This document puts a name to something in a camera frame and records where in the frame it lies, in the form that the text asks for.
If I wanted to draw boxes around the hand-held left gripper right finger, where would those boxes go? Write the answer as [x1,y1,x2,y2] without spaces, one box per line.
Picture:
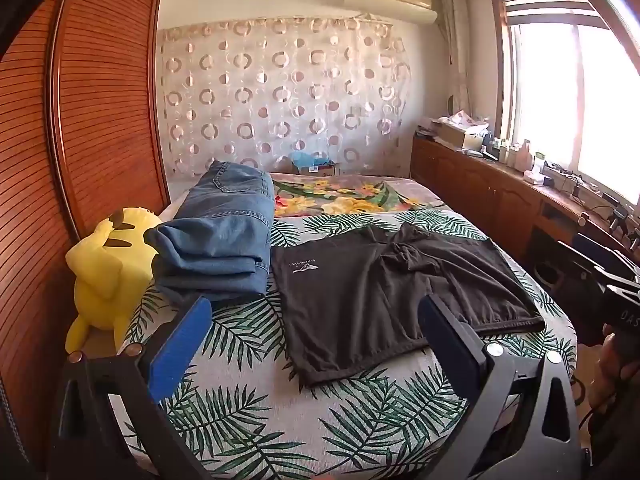
[417,294,589,480]

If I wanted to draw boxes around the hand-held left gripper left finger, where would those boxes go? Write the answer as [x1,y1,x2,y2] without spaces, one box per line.
[50,295,216,480]

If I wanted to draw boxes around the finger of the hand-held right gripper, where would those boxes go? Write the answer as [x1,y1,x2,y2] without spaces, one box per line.
[574,232,640,273]
[556,241,613,291]

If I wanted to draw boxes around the black pants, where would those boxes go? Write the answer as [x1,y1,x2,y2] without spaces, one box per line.
[270,223,546,387]

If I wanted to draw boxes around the person's right hand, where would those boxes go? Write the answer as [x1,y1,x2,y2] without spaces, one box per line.
[586,322,632,413]

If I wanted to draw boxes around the yellow plush toy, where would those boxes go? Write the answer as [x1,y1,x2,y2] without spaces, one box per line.
[66,206,163,353]

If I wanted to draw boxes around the folded blue jeans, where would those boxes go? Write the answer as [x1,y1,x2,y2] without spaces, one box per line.
[144,161,276,306]

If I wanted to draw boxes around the bed with palm-leaf cover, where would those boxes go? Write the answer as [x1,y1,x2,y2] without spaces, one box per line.
[117,208,578,480]

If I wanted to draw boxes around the long wooden cabinet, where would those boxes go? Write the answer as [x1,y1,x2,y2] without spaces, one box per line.
[411,135,640,281]

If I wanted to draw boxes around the window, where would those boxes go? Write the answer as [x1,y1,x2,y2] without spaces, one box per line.
[492,0,640,206]

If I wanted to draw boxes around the plain cardboard box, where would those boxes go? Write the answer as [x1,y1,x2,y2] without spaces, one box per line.
[437,122,483,151]

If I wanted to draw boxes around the white crumpled bag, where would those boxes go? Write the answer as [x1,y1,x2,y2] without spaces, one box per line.
[440,110,491,133]

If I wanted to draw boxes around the blue item in box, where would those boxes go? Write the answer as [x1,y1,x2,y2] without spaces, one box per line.
[277,152,341,177]

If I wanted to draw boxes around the wooden louvered wardrobe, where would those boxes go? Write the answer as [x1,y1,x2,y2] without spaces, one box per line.
[0,0,171,480]

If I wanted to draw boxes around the white bunched drape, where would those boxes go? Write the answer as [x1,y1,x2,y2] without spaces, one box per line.
[440,0,476,106]

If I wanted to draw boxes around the circle pattern curtain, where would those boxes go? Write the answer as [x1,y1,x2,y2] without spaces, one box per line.
[157,15,416,178]

